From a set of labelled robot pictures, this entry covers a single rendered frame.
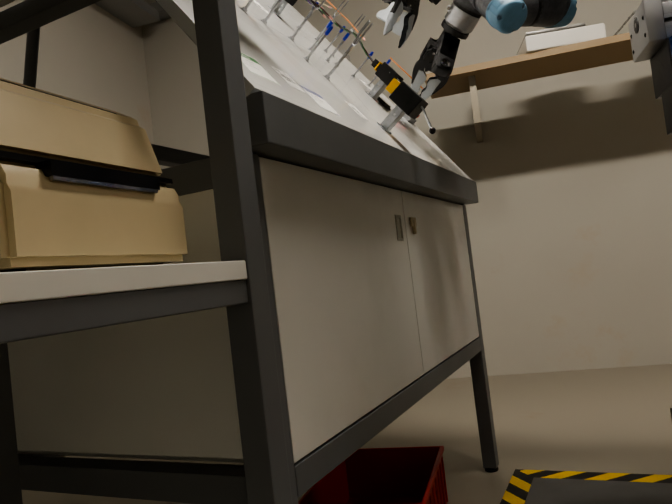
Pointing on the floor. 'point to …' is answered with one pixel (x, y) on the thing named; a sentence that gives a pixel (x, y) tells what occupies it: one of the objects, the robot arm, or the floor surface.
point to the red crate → (384, 478)
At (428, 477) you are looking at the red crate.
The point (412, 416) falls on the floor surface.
